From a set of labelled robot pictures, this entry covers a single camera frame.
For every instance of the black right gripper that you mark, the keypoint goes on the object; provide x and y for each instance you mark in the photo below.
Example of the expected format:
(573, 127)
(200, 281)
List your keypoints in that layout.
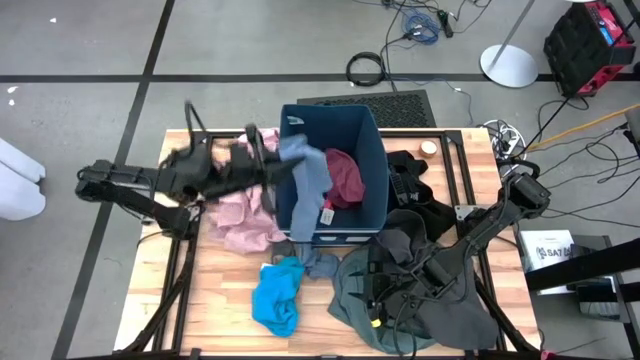
(385, 285)

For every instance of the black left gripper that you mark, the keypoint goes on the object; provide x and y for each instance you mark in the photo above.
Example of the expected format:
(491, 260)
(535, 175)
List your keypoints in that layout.
(230, 172)

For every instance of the green sweatshirt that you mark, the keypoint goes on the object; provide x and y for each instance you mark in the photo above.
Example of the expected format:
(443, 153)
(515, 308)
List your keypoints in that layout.
(345, 300)

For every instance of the grey-blue knit garment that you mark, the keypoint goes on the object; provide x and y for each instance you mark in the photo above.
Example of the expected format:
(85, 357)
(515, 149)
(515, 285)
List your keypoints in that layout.
(310, 190)

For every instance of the pink shirt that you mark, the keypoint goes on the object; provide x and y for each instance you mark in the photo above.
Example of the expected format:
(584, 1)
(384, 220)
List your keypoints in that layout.
(240, 225)

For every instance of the maroon garment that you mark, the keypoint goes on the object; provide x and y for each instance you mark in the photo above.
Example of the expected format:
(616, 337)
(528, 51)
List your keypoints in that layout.
(347, 177)

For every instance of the bright blue garment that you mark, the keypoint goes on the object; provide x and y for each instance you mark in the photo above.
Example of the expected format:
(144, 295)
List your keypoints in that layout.
(275, 300)

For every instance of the dark grey shirt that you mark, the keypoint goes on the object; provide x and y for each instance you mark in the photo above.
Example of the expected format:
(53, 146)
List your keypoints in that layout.
(465, 320)

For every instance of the black garment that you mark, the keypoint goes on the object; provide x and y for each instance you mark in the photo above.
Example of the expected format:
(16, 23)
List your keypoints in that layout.
(410, 185)

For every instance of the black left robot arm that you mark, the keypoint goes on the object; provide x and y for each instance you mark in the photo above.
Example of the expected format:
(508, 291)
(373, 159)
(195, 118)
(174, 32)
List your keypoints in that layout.
(125, 192)

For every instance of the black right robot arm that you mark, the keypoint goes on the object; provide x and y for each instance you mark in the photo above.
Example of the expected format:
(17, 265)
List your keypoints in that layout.
(480, 230)

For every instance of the navy white striped fabric bin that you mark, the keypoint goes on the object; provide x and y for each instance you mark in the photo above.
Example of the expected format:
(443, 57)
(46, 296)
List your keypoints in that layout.
(370, 150)

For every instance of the black floor mat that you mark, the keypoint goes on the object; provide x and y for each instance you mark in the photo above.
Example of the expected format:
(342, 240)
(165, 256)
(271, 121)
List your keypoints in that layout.
(400, 107)

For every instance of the tape roll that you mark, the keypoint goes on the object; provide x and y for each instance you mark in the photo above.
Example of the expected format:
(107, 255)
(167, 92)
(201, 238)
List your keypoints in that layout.
(428, 149)

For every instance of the white cardboard box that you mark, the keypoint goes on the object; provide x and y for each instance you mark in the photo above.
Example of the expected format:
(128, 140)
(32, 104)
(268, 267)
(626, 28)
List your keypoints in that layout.
(547, 250)

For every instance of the black bar stand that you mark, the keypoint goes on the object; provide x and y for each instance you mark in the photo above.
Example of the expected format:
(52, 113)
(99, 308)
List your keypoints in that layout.
(580, 265)

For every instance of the black power strip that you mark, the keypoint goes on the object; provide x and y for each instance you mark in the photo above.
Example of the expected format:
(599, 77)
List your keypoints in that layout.
(446, 22)

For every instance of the dark equipment box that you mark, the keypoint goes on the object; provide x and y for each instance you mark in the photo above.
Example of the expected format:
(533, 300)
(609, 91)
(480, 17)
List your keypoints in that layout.
(595, 300)

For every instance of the white foam object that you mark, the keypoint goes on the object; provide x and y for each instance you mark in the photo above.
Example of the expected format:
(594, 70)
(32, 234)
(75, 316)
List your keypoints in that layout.
(17, 185)

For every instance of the white round stand base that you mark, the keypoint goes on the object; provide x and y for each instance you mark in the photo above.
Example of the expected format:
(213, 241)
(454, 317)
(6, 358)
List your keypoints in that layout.
(509, 65)

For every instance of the red black tool case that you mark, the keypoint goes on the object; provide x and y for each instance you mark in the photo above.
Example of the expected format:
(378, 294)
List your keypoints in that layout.
(580, 50)

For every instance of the black aluminium table frame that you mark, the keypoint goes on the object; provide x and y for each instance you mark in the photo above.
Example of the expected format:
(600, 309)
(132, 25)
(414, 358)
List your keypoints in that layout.
(410, 133)

